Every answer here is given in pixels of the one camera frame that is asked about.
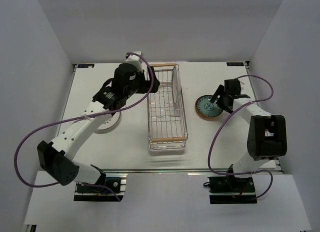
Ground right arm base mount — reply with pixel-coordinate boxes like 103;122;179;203
203;176;257;205

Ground large white plate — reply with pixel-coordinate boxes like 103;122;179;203
96;112;122;134
171;64;182;104

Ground orange plate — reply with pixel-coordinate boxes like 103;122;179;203
194;94;225;121

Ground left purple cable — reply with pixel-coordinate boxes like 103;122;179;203
13;51;156;202

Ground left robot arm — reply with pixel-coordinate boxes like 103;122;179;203
37;62;189;192

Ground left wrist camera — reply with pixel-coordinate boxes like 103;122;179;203
125;52;143;68

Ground purple cable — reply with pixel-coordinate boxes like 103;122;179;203
13;51;156;202
207;75;275;199

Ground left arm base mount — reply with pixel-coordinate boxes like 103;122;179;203
73;173;127;202

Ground wire dish rack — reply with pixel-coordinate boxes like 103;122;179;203
147;63;189;152

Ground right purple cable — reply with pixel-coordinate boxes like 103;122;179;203
207;75;275;199

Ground dark patterned plate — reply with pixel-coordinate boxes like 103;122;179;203
194;95;224;118

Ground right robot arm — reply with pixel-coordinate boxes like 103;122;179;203
215;78;287;192

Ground aluminium table rail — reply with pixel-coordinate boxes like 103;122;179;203
44;168;283;174

